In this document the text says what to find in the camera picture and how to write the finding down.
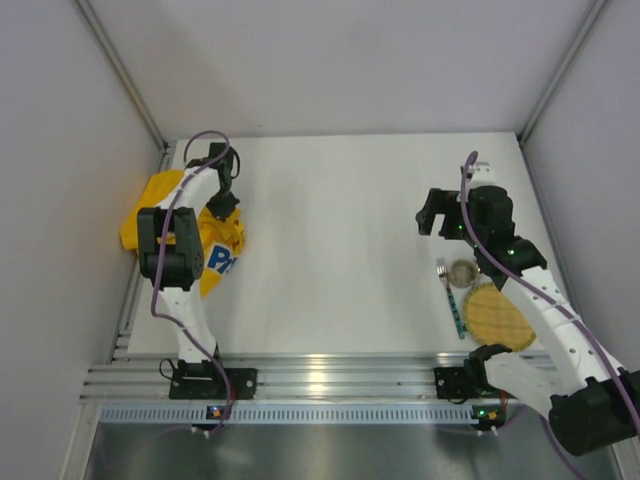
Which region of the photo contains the yellow printed cloth placemat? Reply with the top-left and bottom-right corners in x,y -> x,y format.
120,170 -> 246,298

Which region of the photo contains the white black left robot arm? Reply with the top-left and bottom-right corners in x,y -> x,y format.
134,142 -> 246,368

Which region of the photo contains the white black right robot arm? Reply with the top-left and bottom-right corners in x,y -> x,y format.
415,152 -> 639,456

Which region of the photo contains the round woven yellow plate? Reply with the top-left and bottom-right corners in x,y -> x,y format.
463,283 -> 536,352

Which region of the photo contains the fork with teal handle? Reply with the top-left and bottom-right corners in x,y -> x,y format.
436,257 -> 466,340

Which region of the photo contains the aluminium frame post right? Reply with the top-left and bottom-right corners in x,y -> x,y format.
516,0 -> 612,147

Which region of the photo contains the aluminium frame post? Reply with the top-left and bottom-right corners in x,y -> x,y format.
516,0 -> 612,147
70,0 -> 168,151

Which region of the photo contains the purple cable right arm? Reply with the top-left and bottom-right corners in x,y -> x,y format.
459,150 -> 640,480

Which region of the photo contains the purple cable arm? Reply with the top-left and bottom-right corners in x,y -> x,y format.
149,130 -> 243,436
459,150 -> 640,480

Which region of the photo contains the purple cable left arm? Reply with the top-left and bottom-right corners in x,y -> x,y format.
149,130 -> 243,436

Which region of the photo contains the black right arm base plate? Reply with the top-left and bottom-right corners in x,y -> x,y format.
433,366 -> 499,404

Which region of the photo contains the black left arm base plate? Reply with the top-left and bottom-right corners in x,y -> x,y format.
169,360 -> 258,400

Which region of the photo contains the aluminium mounting rail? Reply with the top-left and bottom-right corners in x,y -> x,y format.
80,353 -> 466,403

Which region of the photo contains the slotted grey cable duct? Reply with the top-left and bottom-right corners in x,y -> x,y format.
100,404 -> 504,425

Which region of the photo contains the aluminium frame post left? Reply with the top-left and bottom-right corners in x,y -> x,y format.
70,0 -> 168,151

